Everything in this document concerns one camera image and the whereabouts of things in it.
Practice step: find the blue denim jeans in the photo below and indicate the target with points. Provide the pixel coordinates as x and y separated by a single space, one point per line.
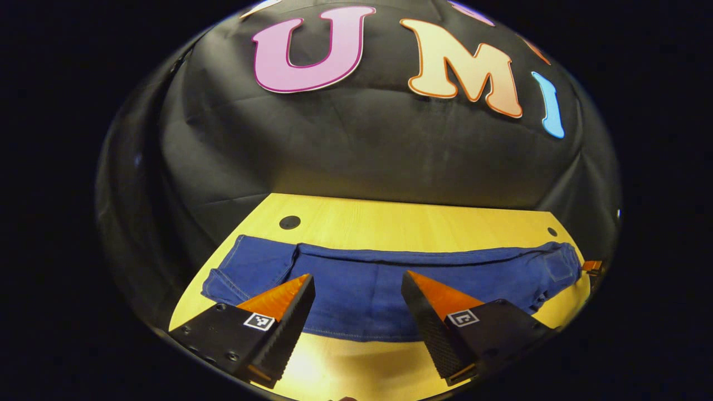
362 295

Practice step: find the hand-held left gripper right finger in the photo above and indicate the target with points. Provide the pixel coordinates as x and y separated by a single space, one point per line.
431 328

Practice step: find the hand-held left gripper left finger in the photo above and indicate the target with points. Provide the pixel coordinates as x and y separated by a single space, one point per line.
289 328

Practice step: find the black backdrop cloth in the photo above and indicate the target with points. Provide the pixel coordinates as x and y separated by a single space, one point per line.
356 150

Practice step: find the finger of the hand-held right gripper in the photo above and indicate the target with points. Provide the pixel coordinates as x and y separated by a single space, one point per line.
592 267

